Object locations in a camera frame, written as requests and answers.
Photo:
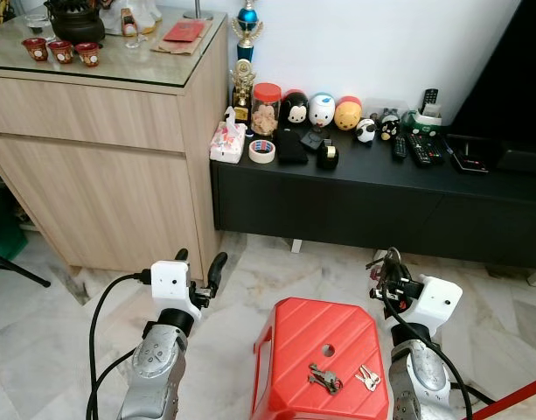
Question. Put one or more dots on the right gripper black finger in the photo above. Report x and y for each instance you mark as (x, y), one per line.
(394, 261)
(377, 269)

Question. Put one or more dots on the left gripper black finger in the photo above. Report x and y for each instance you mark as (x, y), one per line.
(217, 267)
(181, 255)

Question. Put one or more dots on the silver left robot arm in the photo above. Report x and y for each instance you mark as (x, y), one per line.
(158, 372)

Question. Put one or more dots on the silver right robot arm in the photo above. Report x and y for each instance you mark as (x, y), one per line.
(425, 376)

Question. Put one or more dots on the pair of silver keys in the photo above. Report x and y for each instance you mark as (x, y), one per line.
(367, 377)

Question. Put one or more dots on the low black console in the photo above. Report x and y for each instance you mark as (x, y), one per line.
(355, 206)

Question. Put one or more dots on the red plastic stool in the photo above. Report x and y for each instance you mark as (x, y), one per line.
(294, 350)

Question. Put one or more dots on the slim black remote control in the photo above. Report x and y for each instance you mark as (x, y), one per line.
(399, 147)

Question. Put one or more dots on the wide black remote control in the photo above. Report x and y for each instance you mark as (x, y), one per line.
(423, 150)

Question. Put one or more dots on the light wooden cabinet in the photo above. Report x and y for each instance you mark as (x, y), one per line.
(93, 175)

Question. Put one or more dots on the pink floral tissue box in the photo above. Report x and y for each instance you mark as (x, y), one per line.
(226, 144)

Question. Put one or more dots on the beige masking tape roll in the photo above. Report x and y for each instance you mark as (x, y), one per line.
(252, 150)

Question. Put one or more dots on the black tape dispenser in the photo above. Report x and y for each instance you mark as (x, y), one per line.
(327, 157)

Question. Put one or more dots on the flat black set-top box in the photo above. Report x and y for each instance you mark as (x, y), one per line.
(473, 156)

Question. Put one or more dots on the small white panda figure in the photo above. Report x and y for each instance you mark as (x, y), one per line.
(365, 131)

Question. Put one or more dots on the black wallet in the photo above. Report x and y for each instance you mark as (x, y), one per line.
(291, 149)

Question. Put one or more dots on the green desk holder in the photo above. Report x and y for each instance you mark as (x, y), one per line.
(434, 125)

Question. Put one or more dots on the yellow bear plush toy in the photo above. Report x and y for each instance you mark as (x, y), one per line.
(348, 115)

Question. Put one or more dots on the black stand leg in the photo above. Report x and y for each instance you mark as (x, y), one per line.
(23, 273)

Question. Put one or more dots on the clear jar with red lid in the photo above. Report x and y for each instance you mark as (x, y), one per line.
(266, 114)

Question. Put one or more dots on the red strip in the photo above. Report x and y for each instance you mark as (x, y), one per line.
(512, 398)

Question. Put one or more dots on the short black remote control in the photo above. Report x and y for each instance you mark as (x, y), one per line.
(430, 98)

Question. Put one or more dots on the white duck plush toy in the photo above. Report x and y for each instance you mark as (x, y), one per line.
(321, 111)

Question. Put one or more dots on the black mouse plush toy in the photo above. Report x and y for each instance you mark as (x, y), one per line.
(295, 109)

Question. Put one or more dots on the green box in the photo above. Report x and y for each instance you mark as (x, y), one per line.
(1, 227)

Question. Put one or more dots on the brown paper sheet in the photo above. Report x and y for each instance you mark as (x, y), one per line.
(167, 48)

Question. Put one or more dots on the black television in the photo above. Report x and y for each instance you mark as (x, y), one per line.
(512, 87)

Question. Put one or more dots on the small red cup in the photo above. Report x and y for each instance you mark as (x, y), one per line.
(87, 54)
(34, 49)
(60, 52)

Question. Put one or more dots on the red envelope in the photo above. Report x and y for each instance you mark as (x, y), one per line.
(184, 31)

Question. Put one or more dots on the small painted figurine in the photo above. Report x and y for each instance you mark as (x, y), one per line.
(128, 22)

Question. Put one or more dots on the silver round stand base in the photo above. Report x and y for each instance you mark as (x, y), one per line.
(198, 13)

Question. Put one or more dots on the blue and gold trophy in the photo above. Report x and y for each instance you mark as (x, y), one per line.
(247, 17)

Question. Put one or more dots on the black incense pot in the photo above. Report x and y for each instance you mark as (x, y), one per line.
(75, 22)

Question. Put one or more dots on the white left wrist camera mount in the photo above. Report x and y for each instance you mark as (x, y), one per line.
(171, 280)

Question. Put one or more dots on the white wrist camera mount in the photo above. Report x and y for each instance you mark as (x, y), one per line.
(438, 302)
(171, 280)

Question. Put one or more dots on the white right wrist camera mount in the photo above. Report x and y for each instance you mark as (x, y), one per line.
(438, 302)

